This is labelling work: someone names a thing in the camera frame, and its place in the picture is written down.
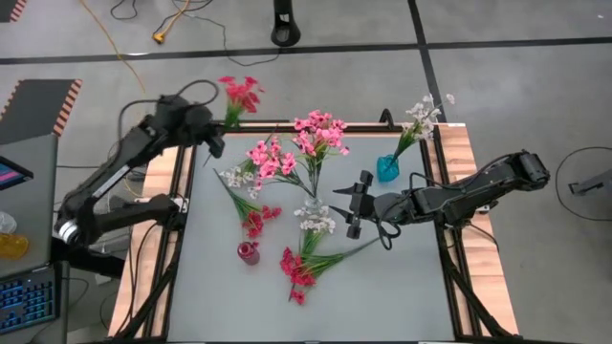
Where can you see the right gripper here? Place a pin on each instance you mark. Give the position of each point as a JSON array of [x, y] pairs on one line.
[[368, 208]]

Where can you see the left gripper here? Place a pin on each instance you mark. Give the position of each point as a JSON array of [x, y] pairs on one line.
[[201, 126]]

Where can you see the pink artificial flower bunch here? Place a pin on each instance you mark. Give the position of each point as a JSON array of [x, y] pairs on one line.
[[332, 138], [270, 160], [315, 118]]

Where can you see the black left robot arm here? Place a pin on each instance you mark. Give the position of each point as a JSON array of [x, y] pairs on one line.
[[110, 177]]

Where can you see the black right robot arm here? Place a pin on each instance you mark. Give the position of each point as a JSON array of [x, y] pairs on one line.
[[454, 198]]

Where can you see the clear glass vase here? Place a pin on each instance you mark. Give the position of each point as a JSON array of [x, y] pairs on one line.
[[313, 205]]

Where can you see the blue glass vase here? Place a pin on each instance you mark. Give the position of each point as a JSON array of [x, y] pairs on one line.
[[386, 171]]

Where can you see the red ribbed glass vase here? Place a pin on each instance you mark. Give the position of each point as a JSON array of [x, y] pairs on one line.
[[248, 254]]

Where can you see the black round stand base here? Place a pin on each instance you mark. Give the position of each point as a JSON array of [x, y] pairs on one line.
[[285, 31]]

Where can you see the large black striped-edge floor mat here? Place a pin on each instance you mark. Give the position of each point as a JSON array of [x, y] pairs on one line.
[[38, 110]]

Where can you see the grey desk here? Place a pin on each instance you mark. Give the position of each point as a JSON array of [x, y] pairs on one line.
[[28, 215]]

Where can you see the small monitor screen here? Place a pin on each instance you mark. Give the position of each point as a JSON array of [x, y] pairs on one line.
[[9, 174]]

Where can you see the clear plastic cup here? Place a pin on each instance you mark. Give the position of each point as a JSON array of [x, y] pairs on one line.
[[6, 222]]

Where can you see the yellow bowl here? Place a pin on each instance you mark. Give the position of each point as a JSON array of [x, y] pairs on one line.
[[12, 246]]

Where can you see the small black striped-edge floor mat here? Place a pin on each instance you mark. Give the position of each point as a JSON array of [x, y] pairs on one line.
[[10, 8]]

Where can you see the grey floor stand foot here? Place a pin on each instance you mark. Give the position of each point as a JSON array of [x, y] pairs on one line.
[[590, 184]]

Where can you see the backlit keyboard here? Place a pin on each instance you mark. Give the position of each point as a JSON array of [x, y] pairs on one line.
[[26, 301]]

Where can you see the black frame clamp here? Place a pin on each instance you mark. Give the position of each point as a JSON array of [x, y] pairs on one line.
[[386, 117]]

